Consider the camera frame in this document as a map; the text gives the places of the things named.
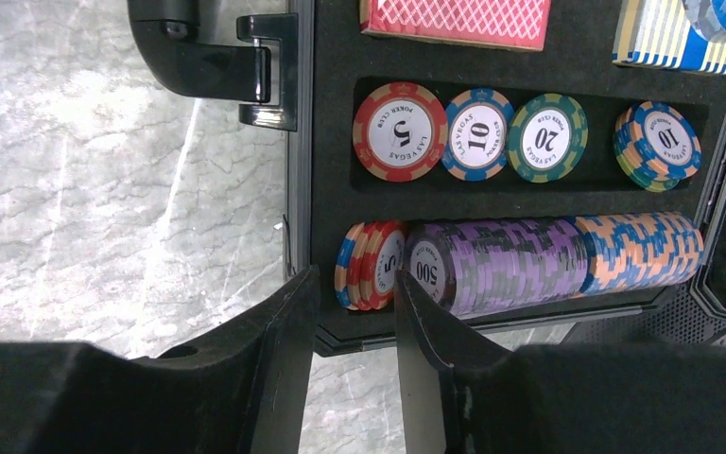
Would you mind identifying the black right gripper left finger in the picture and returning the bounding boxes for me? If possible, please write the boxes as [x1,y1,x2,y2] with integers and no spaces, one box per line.
[0,266,320,453]

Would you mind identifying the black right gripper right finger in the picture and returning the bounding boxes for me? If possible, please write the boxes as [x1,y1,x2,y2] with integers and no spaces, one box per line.
[394,271,726,453]

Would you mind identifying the black poker set case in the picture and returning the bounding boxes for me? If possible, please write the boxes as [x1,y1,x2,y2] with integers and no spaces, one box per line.
[128,1,726,357]

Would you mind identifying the red playing card deck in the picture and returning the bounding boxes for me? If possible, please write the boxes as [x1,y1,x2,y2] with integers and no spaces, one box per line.
[358,0,551,52]

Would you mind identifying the poker chips row in case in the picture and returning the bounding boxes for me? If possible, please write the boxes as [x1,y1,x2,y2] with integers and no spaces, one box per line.
[406,212,704,320]

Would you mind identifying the red chips beside roll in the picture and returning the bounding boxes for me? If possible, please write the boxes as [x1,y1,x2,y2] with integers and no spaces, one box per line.
[334,220,407,311]

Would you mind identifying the blue ten chip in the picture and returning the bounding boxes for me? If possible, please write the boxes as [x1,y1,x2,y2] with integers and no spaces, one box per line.
[441,87,514,182]

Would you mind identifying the red five chip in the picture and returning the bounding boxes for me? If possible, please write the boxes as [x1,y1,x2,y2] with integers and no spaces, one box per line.
[352,81,448,183]

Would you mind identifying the green twenty chip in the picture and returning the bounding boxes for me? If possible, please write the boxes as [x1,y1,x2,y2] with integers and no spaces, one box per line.
[506,93,589,183]

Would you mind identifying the blue orange chip stack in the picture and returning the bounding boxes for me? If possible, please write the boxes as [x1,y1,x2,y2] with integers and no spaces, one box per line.
[614,100,702,193]

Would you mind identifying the blue playing card deck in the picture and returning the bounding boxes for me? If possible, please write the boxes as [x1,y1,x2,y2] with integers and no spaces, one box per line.
[612,1,726,76]

